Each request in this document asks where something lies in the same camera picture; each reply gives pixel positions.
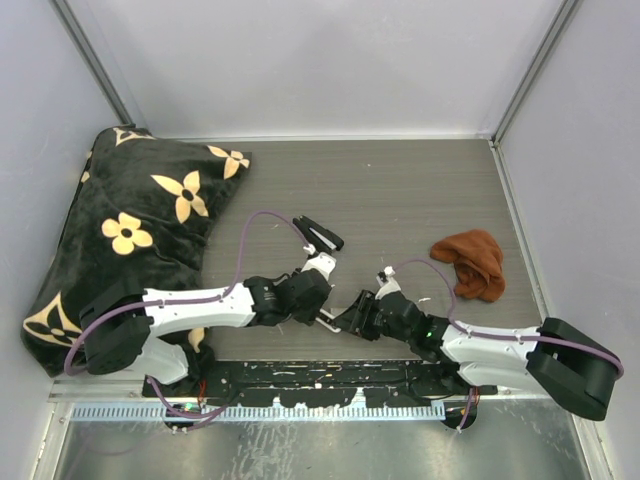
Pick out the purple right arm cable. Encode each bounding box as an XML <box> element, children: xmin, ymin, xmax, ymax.
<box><xmin>395</xmin><ymin>259</ymin><xmax>625</xmax><ymax>379</ymax></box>

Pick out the black floral cushion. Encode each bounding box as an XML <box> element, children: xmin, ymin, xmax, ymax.
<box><xmin>21</xmin><ymin>125</ymin><xmax>252</xmax><ymax>378</ymax></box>

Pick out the black stapler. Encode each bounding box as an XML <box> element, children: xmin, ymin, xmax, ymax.
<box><xmin>293</xmin><ymin>215</ymin><xmax>345</xmax><ymax>254</ymax></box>

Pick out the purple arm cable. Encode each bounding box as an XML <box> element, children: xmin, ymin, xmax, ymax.
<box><xmin>395</xmin><ymin>259</ymin><xmax>625</xmax><ymax>379</ymax></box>
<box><xmin>65</xmin><ymin>210</ymin><xmax>313</xmax><ymax>379</ymax></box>

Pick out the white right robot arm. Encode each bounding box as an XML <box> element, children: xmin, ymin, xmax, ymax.
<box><xmin>333</xmin><ymin>267</ymin><xmax>623</xmax><ymax>421</ymax></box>

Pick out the orange brown cloth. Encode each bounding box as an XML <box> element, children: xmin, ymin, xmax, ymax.
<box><xmin>430</xmin><ymin>229</ymin><xmax>506</xmax><ymax>303</ymax></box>

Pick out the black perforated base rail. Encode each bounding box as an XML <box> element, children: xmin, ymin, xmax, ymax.
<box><xmin>160</xmin><ymin>360</ymin><xmax>469</xmax><ymax>408</ymax></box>

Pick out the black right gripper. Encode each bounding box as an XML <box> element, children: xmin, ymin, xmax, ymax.
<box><xmin>331</xmin><ymin>289</ymin><xmax>413</xmax><ymax>344</ymax></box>

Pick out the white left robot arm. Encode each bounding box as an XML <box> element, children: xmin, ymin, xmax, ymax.
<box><xmin>78</xmin><ymin>253</ymin><xmax>336</xmax><ymax>396</ymax></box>

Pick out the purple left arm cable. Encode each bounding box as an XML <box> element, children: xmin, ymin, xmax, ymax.
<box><xmin>65</xmin><ymin>210</ymin><xmax>313</xmax><ymax>379</ymax></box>

